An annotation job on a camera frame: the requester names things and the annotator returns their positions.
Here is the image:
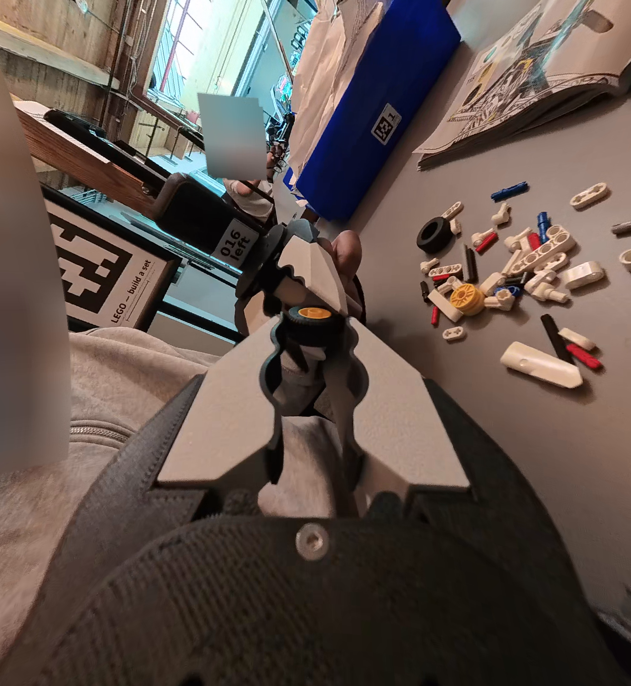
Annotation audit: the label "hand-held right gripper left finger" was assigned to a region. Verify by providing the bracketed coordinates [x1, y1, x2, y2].
[156, 315, 289, 487]

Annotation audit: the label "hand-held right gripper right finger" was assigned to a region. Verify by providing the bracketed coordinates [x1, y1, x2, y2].
[323, 316, 473, 518]

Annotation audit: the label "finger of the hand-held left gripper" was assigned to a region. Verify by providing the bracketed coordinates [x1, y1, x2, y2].
[278, 236, 349, 318]
[263, 264, 336, 318]

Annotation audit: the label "white curved lego panel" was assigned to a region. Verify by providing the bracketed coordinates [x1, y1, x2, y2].
[500, 342, 585, 390]

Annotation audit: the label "paper blue bin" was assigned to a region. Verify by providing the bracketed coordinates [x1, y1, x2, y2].
[283, 0, 462, 222]

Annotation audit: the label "scattered small lego pieces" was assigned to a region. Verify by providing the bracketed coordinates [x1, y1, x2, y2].
[416, 181, 631, 390]

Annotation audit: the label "lego instruction booklet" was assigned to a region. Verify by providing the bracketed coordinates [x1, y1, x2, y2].
[413, 0, 631, 172]

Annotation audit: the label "black framed marker sign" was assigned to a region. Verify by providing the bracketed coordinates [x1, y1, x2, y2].
[41, 185, 183, 334]

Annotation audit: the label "wooden partition panel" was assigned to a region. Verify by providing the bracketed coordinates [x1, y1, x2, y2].
[13, 99, 172, 215]

